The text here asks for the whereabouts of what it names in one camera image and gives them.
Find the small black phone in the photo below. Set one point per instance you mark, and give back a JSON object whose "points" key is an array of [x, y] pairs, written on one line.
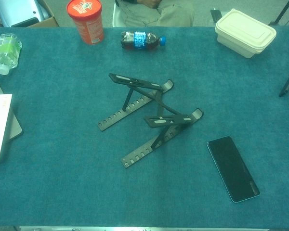
{"points": [[216, 15]]}

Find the cola bottle blue label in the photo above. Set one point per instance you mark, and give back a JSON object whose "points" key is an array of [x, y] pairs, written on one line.
{"points": [[139, 41]]}

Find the person in khaki clothes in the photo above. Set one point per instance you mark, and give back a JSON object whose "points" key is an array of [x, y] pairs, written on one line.
{"points": [[173, 14]]}

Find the blue table cloth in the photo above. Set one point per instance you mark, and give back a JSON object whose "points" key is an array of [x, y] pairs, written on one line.
{"points": [[62, 180]]}

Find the beige lidded food container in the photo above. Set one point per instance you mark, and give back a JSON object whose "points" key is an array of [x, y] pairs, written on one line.
{"points": [[243, 33]]}

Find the white chair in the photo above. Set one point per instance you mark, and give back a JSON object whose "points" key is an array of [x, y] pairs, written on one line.
{"points": [[116, 19]]}

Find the silver aluminium rail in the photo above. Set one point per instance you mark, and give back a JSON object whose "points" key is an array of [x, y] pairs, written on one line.
{"points": [[135, 228]]}

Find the brown cardboard box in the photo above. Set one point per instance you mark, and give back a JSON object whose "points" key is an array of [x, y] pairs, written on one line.
{"points": [[48, 22]]}

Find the orange red snack canister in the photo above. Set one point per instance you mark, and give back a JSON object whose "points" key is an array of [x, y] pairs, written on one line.
{"points": [[89, 26]]}

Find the white blue plastic item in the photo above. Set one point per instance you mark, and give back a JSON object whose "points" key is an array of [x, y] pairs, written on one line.
{"points": [[19, 9]]}

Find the black smartphone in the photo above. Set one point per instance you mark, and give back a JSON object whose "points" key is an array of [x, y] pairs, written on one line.
{"points": [[232, 168]]}

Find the black tripod leg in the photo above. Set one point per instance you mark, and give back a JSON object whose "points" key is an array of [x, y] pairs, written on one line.
{"points": [[281, 13]]}

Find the clear bottle green label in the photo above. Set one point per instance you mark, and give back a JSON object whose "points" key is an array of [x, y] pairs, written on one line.
{"points": [[7, 50]]}

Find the black folding laptop stand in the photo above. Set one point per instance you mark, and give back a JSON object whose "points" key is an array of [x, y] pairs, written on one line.
{"points": [[135, 83]]}

